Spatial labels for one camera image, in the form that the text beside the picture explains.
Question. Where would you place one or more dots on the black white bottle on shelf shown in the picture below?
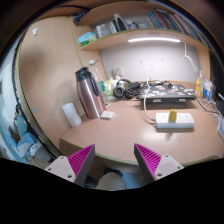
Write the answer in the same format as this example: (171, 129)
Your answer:
(119, 22)

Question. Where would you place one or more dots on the black laptop with stickers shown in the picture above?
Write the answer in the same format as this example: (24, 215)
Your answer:
(166, 93)

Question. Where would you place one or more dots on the rose metal thermos jug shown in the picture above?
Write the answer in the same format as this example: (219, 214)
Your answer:
(89, 93)

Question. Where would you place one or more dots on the white folded tissue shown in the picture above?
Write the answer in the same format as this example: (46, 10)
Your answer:
(108, 115)

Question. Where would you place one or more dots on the blue white box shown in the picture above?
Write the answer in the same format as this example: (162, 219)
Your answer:
(207, 89)

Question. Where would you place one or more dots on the row of books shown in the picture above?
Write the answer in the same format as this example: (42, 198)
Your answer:
(164, 20)

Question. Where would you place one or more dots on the white wire hanger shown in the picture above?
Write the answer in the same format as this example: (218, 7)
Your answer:
(186, 57)

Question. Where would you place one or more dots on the teal tissue pack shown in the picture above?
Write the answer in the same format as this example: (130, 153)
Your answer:
(86, 38)

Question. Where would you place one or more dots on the yellow bottle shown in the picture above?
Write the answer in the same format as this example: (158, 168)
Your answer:
(198, 91)

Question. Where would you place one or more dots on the black headphones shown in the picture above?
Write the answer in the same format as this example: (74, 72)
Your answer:
(120, 92)

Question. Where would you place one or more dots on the under-shelf light bar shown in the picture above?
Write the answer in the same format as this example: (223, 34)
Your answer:
(154, 39)

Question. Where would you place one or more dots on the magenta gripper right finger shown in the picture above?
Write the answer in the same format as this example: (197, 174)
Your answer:
(154, 166)

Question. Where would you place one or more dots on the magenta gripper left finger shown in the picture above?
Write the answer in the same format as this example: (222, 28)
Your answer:
(75, 167)

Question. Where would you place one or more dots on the wooden wall shelf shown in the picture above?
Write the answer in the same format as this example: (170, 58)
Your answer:
(106, 12)

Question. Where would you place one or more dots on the yellow charger plug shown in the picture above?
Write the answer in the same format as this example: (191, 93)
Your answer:
(172, 115)

